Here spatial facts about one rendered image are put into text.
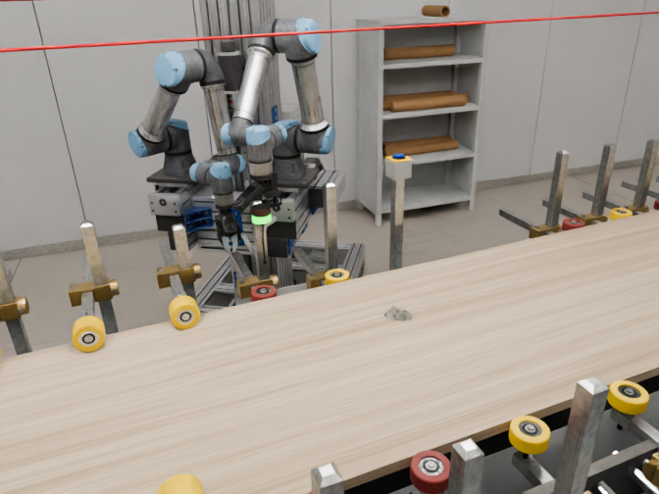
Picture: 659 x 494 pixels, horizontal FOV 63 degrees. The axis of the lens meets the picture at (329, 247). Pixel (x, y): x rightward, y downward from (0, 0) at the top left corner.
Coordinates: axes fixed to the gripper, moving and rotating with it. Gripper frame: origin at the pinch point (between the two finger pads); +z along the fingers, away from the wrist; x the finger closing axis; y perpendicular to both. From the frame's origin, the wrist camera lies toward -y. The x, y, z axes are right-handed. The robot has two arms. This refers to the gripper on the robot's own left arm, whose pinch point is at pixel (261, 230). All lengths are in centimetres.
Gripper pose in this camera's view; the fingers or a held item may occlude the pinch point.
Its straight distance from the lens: 185.7
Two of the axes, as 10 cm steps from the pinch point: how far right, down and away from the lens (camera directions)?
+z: 0.3, 9.0, 4.3
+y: 7.4, -3.1, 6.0
